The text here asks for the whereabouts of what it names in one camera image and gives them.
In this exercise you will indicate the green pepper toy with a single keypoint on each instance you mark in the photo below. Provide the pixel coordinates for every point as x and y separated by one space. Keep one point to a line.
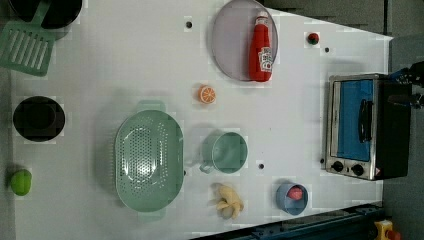
21 182

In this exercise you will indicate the blue small cup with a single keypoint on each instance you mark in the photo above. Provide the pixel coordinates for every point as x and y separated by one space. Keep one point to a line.
288 205

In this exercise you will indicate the red plush ketchup bottle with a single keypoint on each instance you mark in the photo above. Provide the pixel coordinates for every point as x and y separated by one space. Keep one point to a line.
260 52

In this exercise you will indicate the black round bowl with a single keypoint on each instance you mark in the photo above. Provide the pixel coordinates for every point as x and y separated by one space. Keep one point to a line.
39 119

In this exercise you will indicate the pink toy in cup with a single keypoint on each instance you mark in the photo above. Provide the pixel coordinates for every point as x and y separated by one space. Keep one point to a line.
295 193

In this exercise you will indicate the black pot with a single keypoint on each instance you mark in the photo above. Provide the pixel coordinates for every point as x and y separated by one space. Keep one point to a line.
60 14

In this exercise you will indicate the green plastic mug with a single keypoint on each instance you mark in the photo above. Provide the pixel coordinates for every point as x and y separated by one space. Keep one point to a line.
225 152

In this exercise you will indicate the green slotted spatula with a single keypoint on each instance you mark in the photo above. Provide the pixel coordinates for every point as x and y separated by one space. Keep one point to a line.
25 46

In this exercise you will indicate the green oval colander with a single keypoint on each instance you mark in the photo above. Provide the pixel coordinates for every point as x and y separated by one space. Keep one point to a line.
148 152

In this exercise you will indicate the orange slice toy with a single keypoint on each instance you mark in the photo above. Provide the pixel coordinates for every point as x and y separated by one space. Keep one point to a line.
206 94

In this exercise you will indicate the yellow red toy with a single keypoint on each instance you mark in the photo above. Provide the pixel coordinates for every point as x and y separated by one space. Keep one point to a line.
385 231

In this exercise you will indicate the red strawberry toy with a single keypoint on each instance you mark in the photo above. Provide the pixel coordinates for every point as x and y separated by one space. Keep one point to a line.
313 38

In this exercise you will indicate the grey round plate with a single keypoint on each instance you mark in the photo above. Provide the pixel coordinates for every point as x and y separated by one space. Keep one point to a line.
232 33

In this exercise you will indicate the silver toaster oven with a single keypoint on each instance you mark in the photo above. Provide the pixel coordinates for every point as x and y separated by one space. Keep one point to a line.
368 130

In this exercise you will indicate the yellow plush banana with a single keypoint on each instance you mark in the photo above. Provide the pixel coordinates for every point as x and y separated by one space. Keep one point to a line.
226 201

